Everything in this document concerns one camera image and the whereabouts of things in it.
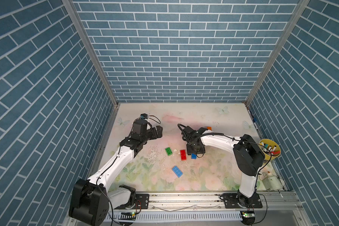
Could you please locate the small green lego brick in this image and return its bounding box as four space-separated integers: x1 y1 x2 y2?
165 147 173 156

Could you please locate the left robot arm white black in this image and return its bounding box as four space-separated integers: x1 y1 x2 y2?
68 114 163 226

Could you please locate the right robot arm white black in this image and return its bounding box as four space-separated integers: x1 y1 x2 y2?
178 124 265 208

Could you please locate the red lego brick vertical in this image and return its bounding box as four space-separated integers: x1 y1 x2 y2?
180 150 187 161

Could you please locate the long blue lego brick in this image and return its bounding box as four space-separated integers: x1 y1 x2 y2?
172 166 183 178

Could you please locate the yellow cup with markers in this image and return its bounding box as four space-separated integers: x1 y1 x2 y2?
260 138 281 162

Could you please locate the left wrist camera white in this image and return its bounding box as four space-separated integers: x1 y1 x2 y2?
140 114 148 120

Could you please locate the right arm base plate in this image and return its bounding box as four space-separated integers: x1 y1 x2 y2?
219 193 263 209

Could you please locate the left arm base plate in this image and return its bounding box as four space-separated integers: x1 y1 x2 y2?
124 194 150 210

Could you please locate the aluminium front rail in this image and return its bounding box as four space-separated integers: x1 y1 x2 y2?
64 191 303 215

